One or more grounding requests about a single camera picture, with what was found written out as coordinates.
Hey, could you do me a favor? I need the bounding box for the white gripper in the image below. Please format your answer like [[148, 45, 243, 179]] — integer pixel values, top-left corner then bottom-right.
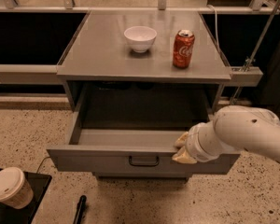
[[172, 122, 221, 164]]

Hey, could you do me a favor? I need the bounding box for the grey top drawer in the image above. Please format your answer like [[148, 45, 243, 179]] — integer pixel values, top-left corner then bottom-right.
[[46, 87, 241, 175]]

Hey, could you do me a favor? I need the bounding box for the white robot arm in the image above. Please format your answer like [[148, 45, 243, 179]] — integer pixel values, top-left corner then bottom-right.
[[172, 105, 280, 164]]

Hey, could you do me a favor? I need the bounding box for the grey drawer cabinet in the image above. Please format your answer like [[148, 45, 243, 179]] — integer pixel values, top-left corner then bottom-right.
[[56, 9, 232, 181]]

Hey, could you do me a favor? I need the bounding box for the red cola can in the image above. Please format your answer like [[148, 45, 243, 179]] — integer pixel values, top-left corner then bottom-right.
[[173, 29, 195, 69]]

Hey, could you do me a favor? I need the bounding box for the metal diagonal rod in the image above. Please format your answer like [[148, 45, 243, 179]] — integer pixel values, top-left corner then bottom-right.
[[229, 0, 280, 105]]

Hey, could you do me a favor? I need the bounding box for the black pen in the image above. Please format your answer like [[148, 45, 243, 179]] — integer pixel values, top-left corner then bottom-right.
[[73, 195, 87, 224]]

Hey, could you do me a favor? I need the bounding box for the white bowl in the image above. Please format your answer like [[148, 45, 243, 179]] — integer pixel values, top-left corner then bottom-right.
[[124, 26, 157, 53]]

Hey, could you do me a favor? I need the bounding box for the paper coffee cup with lid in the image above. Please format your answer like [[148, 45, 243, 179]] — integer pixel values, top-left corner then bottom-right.
[[0, 167, 34, 209]]

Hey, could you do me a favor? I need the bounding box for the black tray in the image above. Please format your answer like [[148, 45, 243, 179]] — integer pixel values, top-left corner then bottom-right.
[[0, 169, 52, 224]]

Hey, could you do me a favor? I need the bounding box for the white cable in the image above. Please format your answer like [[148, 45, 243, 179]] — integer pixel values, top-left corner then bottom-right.
[[206, 4, 222, 56]]

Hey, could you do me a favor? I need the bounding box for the metal rail frame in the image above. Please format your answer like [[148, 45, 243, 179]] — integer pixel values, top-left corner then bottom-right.
[[0, 0, 280, 88]]

